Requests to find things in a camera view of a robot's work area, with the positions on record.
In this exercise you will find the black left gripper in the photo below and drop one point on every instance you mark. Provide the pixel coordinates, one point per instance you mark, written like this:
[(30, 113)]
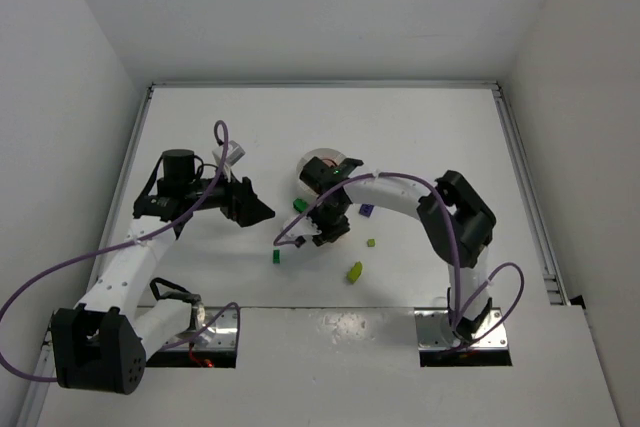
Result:
[(239, 202)]

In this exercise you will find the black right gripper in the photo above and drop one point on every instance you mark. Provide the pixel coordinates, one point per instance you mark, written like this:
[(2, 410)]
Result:
[(331, 228)]

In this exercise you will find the dark green lego wedge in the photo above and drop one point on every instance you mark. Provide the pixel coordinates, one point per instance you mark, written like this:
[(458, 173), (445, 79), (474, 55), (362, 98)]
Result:
[(300, 205)]

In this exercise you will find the blue lego brick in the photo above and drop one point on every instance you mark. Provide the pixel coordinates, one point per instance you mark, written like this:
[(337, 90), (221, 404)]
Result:
[(366, 210)]

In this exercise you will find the lime green curved lego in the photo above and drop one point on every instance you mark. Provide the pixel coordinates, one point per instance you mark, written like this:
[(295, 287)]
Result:
[(354, 272)]

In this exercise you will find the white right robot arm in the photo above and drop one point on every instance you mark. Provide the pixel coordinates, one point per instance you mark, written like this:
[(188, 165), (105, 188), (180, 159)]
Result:
[(458, 224)]

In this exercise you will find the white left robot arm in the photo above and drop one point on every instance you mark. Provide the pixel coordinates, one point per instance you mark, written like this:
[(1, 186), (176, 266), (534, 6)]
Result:
[(104, 342)]

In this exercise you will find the white round divided container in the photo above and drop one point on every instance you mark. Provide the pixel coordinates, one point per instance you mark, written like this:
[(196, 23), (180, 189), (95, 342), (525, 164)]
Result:
[(330, 157)]

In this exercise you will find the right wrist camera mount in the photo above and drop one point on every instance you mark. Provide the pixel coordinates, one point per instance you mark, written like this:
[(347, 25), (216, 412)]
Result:
[(297, 233)]

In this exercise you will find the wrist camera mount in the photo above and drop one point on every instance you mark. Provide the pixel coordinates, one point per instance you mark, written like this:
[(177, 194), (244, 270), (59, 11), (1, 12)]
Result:
[(235, 153), (297, 233)]

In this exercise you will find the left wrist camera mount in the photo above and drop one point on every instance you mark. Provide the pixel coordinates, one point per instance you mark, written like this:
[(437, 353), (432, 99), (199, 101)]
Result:
[(235, 153)]

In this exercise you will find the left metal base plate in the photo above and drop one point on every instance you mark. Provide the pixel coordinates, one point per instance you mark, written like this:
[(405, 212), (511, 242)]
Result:
[(218, 331)]

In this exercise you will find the metal base plate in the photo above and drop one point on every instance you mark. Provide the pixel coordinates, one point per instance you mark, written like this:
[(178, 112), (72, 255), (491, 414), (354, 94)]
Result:
[(218, 331), (435, 335)]

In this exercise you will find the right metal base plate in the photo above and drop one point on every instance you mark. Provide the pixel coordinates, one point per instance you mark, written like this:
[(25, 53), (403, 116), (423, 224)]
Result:
[(435, 335)]

